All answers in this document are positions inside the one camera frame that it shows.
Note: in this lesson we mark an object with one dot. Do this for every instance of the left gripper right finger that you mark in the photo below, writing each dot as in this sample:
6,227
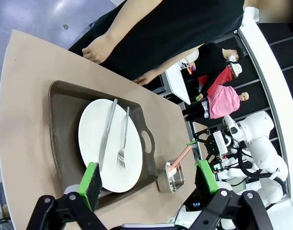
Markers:
206,177

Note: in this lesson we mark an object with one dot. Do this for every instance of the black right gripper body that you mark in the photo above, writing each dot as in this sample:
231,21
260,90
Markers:
212,143

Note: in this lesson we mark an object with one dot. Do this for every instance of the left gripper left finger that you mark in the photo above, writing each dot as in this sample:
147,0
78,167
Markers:
88,182

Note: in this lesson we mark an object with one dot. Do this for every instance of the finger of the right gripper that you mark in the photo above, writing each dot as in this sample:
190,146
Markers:
191,143

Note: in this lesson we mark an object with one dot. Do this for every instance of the brown serving tray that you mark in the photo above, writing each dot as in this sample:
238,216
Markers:
62,134

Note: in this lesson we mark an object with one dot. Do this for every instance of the silver table knife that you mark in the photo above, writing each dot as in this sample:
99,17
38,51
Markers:
108,129

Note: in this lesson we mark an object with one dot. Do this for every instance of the silver fork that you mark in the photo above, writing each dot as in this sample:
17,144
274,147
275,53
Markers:
125,129

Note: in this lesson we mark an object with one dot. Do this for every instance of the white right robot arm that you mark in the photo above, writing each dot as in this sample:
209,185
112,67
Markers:
261,148

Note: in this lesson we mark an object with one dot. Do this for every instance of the person's right forearm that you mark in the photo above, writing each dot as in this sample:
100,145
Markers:
127,26

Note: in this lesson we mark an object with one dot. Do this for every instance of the person's left forearm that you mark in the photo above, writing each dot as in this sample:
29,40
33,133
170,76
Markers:
170,63

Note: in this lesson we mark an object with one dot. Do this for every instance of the person's left hand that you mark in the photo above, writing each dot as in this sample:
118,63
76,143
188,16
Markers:
145,79

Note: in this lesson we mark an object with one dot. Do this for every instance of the person's right hand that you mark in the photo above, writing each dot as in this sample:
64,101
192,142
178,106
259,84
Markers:
98,50

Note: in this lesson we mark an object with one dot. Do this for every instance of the rectangular steel container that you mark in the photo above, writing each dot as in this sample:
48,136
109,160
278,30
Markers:
175,184

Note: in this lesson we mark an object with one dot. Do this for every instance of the mannequin with pink cloth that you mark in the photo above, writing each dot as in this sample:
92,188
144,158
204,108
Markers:
223,103

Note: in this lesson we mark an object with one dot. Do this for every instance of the white side table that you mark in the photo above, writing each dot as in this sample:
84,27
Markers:
179,81

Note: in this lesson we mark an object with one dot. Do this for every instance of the person in patterned cap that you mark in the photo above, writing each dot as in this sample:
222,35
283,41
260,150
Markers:
236,69

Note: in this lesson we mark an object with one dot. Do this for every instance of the person in red apron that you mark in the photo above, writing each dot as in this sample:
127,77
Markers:
211,57

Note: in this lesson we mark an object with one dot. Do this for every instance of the person in black t-shirt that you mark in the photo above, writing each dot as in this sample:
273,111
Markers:
172,28

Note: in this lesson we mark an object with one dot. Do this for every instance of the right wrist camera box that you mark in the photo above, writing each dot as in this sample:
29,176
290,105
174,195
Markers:
220,143

